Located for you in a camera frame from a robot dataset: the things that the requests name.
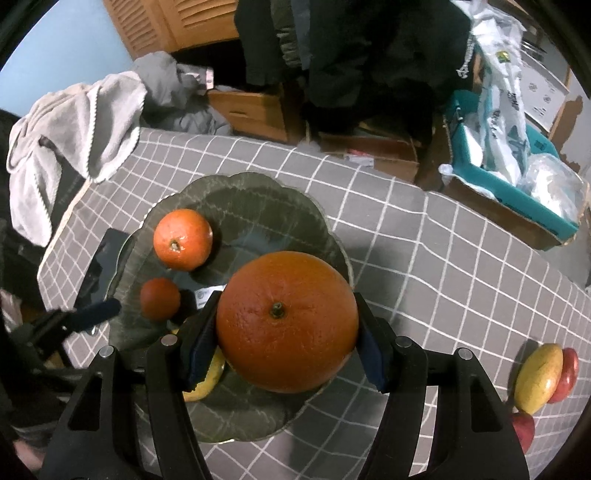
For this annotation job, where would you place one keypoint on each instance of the large orange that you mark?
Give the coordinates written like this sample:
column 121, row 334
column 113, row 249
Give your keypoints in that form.
column 183, row 240
column 286, row 323

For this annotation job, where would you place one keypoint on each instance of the yellow-green mango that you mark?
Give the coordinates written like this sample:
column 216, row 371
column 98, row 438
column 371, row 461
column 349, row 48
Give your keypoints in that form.
column 538, row 378
column 205, row 383

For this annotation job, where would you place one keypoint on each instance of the olive jacket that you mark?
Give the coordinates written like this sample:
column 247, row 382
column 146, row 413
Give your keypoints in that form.
column 288, row 32

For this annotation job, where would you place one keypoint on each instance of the wooden louvered wardrobe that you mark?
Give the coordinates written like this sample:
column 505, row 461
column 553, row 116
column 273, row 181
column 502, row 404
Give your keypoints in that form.
column 184, row 23

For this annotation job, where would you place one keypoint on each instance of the white patterned basket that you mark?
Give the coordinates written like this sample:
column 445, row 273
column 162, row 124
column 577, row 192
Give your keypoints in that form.
column 540, row 87

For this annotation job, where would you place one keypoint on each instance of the white towel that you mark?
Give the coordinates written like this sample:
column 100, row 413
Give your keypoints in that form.
column 92, row 120

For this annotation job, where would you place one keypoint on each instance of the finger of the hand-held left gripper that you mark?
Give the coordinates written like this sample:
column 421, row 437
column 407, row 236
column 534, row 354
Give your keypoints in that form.
column 99, row 314

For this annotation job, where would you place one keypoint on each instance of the black coat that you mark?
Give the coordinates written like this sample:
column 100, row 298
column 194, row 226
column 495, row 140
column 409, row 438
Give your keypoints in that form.
column 369, row 55

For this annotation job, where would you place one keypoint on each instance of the small tangerine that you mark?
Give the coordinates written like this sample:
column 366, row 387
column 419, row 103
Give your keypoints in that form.
column 160, row 299

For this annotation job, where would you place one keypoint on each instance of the brown cardboard box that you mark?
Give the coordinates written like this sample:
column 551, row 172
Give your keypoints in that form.
column 508, row 219

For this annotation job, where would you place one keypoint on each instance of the grey checked tablecloth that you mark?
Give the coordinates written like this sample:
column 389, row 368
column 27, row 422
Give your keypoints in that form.
column 415, row 258

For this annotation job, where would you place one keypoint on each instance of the flat cardboard box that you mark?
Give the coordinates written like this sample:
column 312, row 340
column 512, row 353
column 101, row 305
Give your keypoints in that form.
column 369, row 157

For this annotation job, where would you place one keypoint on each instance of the wooden drawer cabinet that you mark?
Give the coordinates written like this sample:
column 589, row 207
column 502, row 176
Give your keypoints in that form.
column 249, row 110

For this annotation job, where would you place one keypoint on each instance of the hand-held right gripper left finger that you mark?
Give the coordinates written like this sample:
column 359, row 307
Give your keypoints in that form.
column 203, row 350

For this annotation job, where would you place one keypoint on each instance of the black smartphone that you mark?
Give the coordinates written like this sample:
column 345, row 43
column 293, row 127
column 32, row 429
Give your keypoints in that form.
column 108, row 263

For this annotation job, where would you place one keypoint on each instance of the dark red apple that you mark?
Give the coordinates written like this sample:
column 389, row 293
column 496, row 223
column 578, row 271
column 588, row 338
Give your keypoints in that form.
column 524, row 431

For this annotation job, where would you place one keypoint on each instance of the green glass plate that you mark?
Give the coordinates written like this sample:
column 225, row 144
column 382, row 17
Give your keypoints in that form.
column 268, row 221

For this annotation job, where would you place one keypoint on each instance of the white rice bag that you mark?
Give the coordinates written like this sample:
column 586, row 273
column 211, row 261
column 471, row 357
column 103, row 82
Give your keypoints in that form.
column 503, row 106

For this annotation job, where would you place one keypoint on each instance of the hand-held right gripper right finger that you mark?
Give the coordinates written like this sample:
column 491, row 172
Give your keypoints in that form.
column 374, row 355

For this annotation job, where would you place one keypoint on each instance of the teal plastic crate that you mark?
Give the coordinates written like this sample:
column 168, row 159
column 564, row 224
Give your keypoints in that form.
column 508, row 191

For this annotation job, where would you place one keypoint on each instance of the clear plastic bag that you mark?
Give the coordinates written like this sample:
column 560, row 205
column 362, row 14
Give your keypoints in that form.
column 551, row 184

